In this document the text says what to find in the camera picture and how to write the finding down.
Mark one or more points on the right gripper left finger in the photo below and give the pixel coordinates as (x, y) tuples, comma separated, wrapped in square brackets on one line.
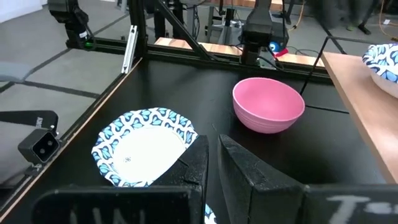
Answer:
[(186, 174)]

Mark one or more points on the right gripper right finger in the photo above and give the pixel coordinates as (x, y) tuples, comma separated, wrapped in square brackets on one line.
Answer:
[(248, 186)]

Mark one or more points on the blue white patterned paper bowl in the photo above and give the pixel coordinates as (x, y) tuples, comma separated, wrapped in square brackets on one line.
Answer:
[(210, 216), (384, 59), (146, 152)]

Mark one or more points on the pink plastic bowl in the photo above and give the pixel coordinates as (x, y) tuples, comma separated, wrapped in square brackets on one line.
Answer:
[(267, 99)]

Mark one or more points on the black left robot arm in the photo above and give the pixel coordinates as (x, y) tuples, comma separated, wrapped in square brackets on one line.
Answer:
[(256, 31)]

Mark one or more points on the wooden shelf with black legs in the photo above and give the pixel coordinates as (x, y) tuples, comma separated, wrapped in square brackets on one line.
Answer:
[(357, 102)]

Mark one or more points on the black table mat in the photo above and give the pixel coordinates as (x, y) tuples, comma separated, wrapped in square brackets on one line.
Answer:
[(174, 93)]

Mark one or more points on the black device with blue light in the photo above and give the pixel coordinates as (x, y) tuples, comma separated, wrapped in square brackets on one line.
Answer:
[(274, 46)]

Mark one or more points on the person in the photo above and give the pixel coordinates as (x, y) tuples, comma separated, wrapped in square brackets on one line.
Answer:
[(362, 14)]

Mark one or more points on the silver aluminium bracket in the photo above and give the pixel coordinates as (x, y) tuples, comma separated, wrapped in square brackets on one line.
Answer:
[(130, 49)]

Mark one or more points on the black stereo camera box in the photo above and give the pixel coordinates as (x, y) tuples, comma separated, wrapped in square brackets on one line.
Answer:
[(40, 146)]

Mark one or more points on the black aluminium frame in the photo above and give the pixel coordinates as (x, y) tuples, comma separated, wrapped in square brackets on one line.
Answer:
[(138, 28)]

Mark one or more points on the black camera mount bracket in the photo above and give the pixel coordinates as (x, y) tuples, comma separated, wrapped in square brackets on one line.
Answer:
[(28, 118)]

